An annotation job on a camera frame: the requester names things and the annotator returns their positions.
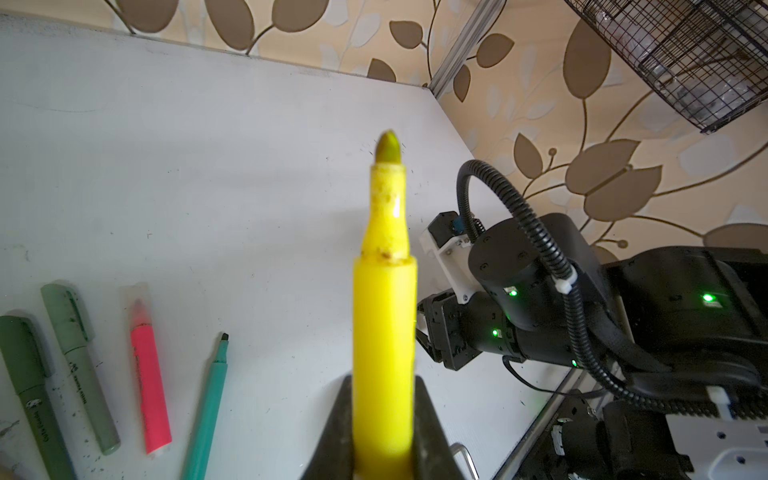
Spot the dark green pen cap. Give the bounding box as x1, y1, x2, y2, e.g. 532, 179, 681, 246
1, 315, 52, 395

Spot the light green pen cap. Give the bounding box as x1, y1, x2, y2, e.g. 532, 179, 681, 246
40, 283, 93, 355

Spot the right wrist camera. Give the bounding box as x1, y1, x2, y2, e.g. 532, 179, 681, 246
419, 211, 483, 305

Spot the clear pen cap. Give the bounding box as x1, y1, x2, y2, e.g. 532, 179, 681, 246
118, 282, 152, 330

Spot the right wire basket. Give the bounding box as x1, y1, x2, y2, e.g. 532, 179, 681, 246
569, 0, 767, 134

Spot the metal hex key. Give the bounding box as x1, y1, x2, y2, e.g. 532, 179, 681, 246
450, 442, 479, 480

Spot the olive green fineliner pen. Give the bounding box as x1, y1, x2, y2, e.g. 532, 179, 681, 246
18, 385, 77, 480

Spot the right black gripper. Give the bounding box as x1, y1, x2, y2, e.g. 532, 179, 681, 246
416, 290, 576, 371

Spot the teal highlighter pen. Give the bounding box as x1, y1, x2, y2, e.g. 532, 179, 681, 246
181, 333, 229, 480

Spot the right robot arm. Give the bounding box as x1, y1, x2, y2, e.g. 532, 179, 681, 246
416, 160, 767, 479

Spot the yellow highlighter pen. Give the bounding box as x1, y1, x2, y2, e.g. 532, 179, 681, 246
352, 130, 418, 479

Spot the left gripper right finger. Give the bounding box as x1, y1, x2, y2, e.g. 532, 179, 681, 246
412, 376, 464, 480

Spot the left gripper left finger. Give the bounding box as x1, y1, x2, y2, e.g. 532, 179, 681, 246
301, 375, 354, 480

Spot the pink highlighter pen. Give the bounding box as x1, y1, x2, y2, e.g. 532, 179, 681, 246
130, 322, 172, 455

